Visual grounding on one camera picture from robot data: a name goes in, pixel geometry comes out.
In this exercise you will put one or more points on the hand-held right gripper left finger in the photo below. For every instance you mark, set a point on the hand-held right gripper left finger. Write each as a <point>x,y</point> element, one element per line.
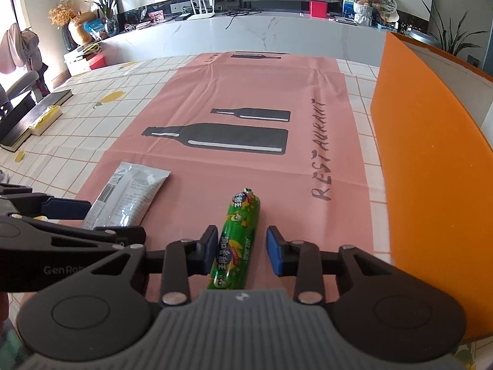
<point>211,248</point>

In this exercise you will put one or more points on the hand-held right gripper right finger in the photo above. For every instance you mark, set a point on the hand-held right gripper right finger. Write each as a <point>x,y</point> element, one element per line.
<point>274,250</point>

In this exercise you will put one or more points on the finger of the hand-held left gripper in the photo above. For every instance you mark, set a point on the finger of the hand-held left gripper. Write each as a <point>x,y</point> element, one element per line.
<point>15,190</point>
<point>69,209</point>

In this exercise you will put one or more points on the green sausage stick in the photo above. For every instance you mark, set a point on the green sausage stick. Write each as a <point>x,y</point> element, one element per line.
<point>235,235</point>

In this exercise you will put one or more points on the grey white snack packet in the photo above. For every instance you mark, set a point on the grey white snack packet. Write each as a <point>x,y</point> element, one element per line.
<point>127,192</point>

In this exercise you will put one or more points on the orange box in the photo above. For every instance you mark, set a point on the orange box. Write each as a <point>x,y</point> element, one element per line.
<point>423,162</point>

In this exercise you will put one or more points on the black book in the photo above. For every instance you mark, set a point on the black book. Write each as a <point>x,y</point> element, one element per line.
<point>27,123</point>

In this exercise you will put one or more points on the yellow box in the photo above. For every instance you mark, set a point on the yellow box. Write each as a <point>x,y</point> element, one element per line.
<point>48,117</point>

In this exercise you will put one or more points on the checked lemon print tablecloth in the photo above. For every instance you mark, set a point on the checked lemon print tablecloth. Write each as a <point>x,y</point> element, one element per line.
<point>96,123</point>

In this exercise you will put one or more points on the grey office chair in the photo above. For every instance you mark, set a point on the grey office chair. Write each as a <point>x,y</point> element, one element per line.
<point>23,83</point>

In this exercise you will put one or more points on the white box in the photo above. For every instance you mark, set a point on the white box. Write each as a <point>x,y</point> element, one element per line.
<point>77,63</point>

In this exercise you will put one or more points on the pink hat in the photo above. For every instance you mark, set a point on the pink hat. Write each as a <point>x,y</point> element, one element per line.
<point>9,46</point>

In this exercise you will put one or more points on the red box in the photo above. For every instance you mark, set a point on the red box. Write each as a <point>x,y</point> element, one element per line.
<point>319,9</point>
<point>96,63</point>

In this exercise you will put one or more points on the grey hat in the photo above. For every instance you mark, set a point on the grey hat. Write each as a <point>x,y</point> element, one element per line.
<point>31,40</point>

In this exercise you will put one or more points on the pink bottle print placemat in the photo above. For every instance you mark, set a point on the pink bottle print placemat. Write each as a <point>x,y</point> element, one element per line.
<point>246,81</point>

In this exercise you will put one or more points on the golden brown vase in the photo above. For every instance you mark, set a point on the golden brown vase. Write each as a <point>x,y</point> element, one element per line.
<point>81,31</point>

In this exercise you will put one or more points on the dried yellow flower vase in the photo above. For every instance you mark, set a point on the dried yellow flower vase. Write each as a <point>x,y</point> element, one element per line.
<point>61,13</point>

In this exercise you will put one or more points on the plant in glass vase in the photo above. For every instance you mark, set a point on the plant in glass vase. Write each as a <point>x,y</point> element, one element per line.
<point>111,25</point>

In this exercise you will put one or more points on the white marble counter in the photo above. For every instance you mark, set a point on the white marble counter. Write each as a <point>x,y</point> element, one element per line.
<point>269,34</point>

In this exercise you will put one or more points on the white router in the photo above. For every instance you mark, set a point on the white router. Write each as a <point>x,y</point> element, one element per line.
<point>200,16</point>

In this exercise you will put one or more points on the white woven pot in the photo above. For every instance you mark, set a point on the white woven pot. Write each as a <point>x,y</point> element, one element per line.
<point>363,16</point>

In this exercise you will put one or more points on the round hand fan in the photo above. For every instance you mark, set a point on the round hand fan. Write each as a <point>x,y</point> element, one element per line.
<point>386,4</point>

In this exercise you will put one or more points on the long leaf potted plant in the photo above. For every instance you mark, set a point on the long leaf potted plant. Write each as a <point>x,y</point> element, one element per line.
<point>454,38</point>

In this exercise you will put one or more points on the photo frame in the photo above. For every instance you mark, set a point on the photo frame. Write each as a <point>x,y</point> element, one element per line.
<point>156,16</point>

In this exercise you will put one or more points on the wall socket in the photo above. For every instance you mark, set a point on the wall socket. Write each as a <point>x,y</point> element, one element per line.
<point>473,61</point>

